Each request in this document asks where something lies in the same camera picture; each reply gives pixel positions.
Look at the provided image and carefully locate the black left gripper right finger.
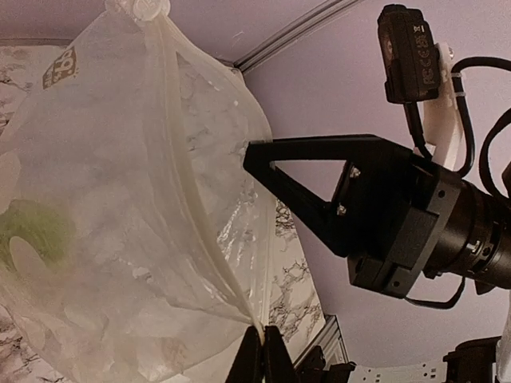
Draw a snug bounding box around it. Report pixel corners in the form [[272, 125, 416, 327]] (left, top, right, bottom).
[[263, 326, 299, 383]]

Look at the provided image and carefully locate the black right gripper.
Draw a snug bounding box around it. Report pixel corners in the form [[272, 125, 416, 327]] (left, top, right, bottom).
[[243, 134, 462, 298]]

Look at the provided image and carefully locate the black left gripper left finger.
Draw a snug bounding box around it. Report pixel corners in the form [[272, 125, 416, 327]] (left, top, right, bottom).
[[225, 326, 263, 383]]

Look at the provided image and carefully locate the clear zip top bag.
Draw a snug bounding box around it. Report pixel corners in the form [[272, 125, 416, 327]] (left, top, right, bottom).
[[0, 0, 320, 380]]

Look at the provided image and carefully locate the pale green cabbage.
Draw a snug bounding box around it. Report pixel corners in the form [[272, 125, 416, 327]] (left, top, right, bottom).
[[0, 147, 81, 288]]

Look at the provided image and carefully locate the aluminium frame post right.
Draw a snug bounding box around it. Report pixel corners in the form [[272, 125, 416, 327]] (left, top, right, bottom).
[[232, 0, 362, 74]]

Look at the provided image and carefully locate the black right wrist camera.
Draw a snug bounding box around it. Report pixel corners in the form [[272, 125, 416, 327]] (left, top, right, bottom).
[[378, 4, 441, 105]]

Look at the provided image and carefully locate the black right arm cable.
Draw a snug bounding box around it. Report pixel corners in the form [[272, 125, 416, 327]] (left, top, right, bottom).
[[398, 57, 511, 310]]

